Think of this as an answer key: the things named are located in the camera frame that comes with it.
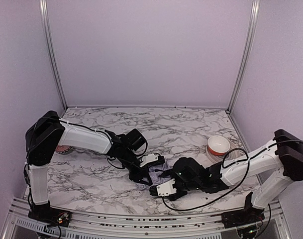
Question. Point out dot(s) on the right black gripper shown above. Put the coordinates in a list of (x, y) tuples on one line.
[(177, 186)]

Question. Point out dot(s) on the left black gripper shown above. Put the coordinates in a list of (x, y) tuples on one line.
[(143, 173)]

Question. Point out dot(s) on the lilac folding umbrella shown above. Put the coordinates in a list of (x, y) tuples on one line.
[(156, 174)]

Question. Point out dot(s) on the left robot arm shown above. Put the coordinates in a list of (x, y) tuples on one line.
[(50, 132)]

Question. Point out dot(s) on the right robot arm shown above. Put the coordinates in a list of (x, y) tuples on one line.
[(283, 154)]

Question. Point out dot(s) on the orange white bowl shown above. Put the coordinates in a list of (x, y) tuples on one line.
[(218, 145)]

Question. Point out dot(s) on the grey ringed plate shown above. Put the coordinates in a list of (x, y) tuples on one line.
[(216, 159)]

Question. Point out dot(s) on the red patterned bowl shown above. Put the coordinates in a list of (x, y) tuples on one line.
[(63, 149)]

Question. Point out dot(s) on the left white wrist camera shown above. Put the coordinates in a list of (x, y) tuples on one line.
[(150, 160)]

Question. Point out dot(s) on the aluminium front rail base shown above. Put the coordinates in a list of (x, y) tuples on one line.
[(87, 225)]

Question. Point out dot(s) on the right aluminium frame post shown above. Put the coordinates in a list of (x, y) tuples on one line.
[(246, 53)]

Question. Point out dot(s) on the aluminium frame post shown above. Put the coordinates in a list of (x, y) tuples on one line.
[(246, 53), (51, 52)]

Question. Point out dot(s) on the left aluminium frame post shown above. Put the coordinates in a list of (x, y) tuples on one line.
[(51, 52)]

